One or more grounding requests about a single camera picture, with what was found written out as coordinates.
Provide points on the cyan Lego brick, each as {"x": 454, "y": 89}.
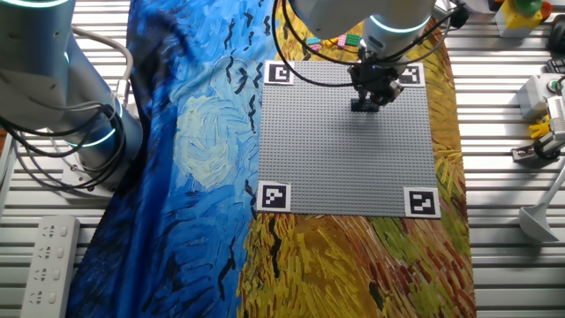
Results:
{"x": 314, "y": 41}

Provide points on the silver robot mounting plate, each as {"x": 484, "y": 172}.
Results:
{"x": 73, "y": 176}

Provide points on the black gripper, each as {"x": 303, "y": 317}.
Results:
{"x": 375, "y": 77}

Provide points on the small pink Lego brick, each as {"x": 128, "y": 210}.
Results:
{"x": 314, "y": 47}

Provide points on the green Lego brick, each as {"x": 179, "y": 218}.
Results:
{"x": 352, "y": 40}

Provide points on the white box green button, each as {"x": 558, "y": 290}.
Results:
{"x": 532, "y": 95}

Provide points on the black Lego plate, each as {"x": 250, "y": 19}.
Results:
{"x": 354, "y": 106}

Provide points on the yellow plastic toy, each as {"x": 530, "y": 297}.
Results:
{"x": 538, "y": 129}

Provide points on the grey Lego baseplate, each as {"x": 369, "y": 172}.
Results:
{"x": 331, "y": 154}

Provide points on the black keypad device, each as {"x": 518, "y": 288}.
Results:
{"x": 557, "y": 66}

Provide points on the white power strip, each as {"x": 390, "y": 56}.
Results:
{"x": 48, "y": 265}

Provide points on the black white fiducial marker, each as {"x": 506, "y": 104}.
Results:
{"x": 415, "y": 76}
{"x": 279, "y": 73}
{"x": 274, "y": 196}
{"x": 422, "y": 202}

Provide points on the painted print tablecloth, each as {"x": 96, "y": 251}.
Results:
{"x": 176, "y": 221}

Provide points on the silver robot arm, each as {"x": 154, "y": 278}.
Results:
{"x": 35, "y": 66}

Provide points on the yellow Lego brick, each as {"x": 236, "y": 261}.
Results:
{"x": 331, "y": 42}

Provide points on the yellow green toy block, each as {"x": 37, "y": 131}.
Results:
{"x": 516, "y": 20}

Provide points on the long pink Lego brick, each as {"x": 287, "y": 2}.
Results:
{"x": 342, "y": 41}

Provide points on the black round object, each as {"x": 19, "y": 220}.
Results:
{"x": 558, "y": 40}

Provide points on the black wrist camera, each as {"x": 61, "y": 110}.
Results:
{"x": 460, "y": 17}

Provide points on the white dome lamp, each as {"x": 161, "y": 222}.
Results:
{"x": 534, "y": 223}

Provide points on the white ribbed device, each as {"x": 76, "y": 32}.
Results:
{"x": 558, "y": 112}

